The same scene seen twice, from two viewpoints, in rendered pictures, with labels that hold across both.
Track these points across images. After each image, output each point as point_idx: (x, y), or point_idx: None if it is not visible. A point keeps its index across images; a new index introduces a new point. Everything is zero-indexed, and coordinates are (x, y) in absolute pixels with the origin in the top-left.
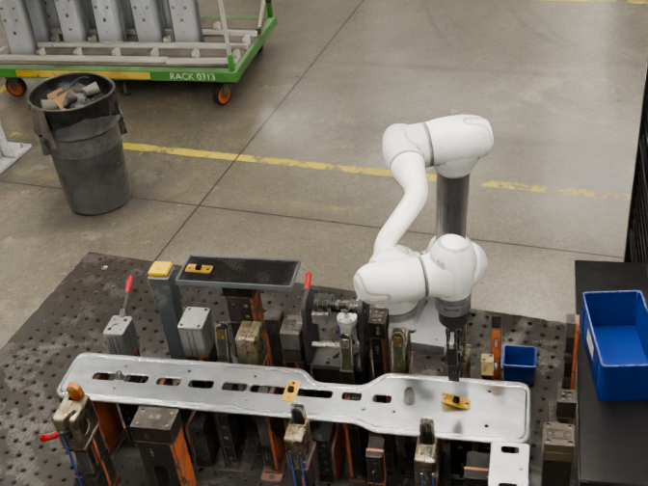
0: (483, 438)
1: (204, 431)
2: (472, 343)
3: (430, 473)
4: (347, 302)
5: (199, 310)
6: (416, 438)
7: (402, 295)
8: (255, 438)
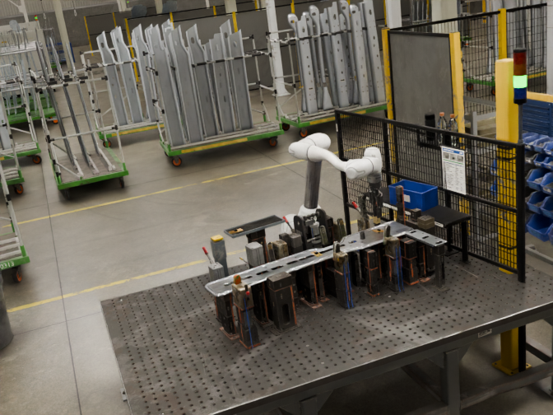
0: (400, 234)
1: None
2: None
3: (398, 245)
4: (317, 212)
5: (252, 243)
6: None
7: (368, 170)
8: None
